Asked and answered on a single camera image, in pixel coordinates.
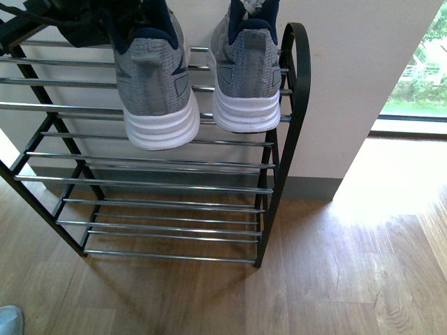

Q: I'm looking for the grey knit sneaker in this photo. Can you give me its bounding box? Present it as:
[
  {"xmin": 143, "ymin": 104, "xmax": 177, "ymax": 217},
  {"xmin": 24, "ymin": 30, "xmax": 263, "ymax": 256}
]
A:
[
  {"xmin": 103, "ymin": 1, "xmax": 200, "ymax": 151},
  {"xmin": 207, "ymin": 1, "xmax": 281, "ymax": 133}
]

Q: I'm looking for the light blue slipper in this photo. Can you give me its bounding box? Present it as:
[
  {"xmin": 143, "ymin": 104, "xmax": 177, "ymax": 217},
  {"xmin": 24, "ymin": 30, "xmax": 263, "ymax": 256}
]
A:
[{"xmin": 0, "ymin": 305, "xmax": 24, "ymax": 335}]

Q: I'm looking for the black metal shoe rack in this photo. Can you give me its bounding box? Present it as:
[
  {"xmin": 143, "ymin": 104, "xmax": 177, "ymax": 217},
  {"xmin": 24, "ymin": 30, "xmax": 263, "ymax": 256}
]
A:
[{"xmin": 1, "ymin": 22, "xmax": 311, "ymax": 267}]

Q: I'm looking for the dark window frame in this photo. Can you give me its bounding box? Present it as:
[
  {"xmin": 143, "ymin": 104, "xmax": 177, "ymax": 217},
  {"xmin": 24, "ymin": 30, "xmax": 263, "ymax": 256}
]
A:
[{"xmin": 369, "ymin": 114, "xmax": 446, "ymax": 140}]

